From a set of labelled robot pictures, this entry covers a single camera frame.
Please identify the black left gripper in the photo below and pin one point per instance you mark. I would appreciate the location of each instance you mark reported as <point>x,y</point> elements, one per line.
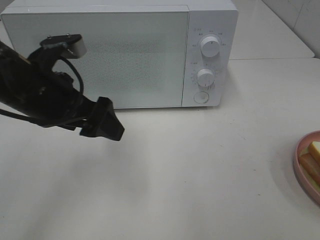
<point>61,105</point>

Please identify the round door release button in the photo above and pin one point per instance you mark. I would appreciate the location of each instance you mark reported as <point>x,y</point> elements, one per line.
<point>201,97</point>

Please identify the white timer knob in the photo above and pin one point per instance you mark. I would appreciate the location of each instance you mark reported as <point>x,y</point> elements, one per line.
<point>205,77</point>

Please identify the pink round plate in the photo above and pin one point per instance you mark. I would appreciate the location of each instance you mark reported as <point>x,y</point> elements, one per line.
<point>302,179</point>

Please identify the white bread slice top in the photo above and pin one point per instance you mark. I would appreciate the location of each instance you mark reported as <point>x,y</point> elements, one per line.
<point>314,150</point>

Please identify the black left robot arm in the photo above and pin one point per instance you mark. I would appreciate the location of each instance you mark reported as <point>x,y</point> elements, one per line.
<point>18,87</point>

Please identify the white microwave oven body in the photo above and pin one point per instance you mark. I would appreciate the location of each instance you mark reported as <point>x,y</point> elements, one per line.
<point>205,17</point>

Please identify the upper white power knob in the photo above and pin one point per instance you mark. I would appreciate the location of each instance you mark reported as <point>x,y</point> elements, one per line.
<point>210,45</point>

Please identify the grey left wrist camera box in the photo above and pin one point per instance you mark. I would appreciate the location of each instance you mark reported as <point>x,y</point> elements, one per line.
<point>73,45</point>

